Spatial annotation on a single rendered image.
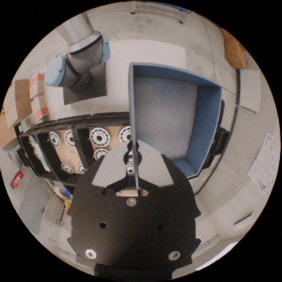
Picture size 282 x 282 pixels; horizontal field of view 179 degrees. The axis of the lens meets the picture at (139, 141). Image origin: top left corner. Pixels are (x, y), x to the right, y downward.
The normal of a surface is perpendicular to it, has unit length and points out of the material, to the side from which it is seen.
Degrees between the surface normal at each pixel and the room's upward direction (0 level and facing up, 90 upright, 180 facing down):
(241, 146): 90
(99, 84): 4
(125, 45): 0
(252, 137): 90
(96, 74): 4
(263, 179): 90
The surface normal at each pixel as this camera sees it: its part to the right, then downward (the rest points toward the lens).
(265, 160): -0.99, 0.08
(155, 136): 0.14, 0.48
